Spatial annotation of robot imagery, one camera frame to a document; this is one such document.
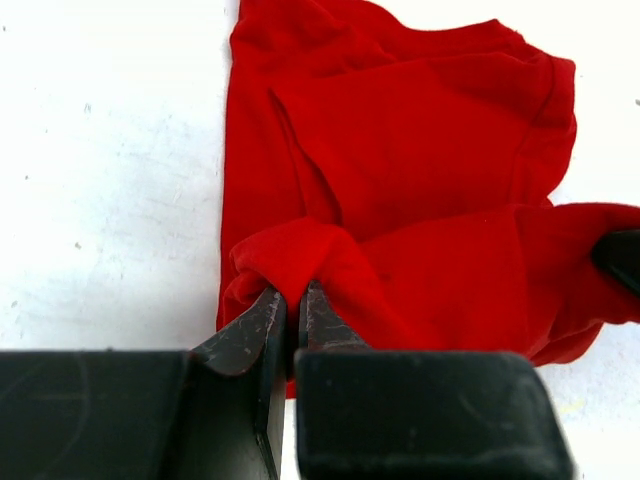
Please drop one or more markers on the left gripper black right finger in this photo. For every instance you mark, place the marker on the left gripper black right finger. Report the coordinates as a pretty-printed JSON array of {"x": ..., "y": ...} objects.
[{"x": 363, "y": 413}]

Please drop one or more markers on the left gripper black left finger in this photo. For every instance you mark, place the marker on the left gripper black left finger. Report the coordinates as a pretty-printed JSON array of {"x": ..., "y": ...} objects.
[{"x": 213, "y": 412}]

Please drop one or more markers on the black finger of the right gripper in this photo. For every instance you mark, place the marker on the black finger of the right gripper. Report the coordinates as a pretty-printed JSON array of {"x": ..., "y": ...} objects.
[{"x": 618, "y": 254}]

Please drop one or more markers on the red t shirt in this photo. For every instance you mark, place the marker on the red t shirt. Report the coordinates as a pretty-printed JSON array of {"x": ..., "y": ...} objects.
[{"x": 410, "y": 172}]

